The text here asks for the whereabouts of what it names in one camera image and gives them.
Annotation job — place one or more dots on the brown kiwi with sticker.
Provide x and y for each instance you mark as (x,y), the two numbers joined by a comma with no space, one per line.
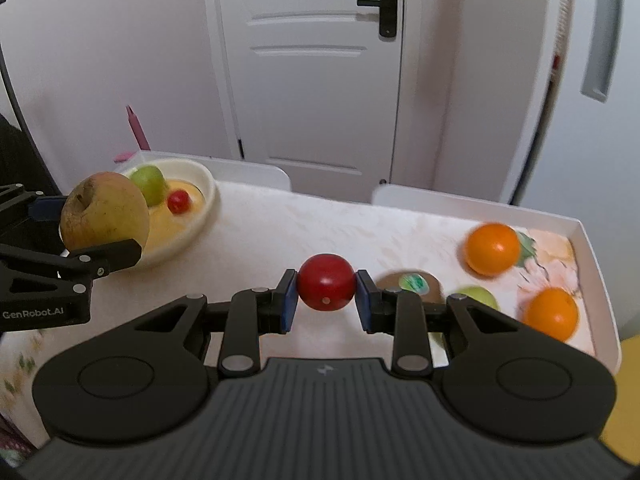
(421,282)

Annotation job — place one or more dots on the pink plastic object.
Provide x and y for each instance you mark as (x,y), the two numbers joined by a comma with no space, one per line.
(139,136)

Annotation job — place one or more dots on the green apple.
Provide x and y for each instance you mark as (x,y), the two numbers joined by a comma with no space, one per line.
(476,292)
(152,184)

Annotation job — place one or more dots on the large yellow-brown apple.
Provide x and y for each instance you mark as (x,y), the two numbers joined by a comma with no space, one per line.
(104,208)

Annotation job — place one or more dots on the white panel door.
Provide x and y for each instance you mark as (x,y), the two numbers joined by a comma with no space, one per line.
(313,91)

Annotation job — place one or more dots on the yellow chair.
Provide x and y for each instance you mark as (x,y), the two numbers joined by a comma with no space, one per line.
(621,433)

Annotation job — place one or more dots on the grey recessed wardrobe handle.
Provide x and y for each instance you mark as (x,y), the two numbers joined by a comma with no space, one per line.
(603,49)

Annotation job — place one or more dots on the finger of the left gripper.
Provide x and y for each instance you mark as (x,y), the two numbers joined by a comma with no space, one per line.
(29,211)
(94,262)

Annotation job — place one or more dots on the large orange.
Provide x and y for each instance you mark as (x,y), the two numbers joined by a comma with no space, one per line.
(491,249)
(553,312)

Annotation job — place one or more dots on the red cherry tomato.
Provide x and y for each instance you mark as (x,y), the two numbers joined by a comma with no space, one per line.
(326,282)
(178,201)

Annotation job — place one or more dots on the floral tablecloth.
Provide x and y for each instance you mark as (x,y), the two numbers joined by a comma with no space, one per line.
(257,233)

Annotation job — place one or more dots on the white wardrobe door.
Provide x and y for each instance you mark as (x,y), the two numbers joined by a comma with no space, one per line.
(585,159)

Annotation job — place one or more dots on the green apple front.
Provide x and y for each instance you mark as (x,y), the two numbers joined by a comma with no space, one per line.
(152,184)

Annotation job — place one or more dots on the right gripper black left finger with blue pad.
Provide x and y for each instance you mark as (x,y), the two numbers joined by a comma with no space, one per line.
(254,313)

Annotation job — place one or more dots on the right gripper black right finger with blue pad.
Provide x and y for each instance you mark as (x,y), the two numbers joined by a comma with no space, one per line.
(400,314)

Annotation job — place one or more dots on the black door handle lock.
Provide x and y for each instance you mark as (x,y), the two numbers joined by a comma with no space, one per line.
(387,16)

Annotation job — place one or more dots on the cream bowl with bear print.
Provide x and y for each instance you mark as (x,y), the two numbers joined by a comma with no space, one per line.
(170,234)

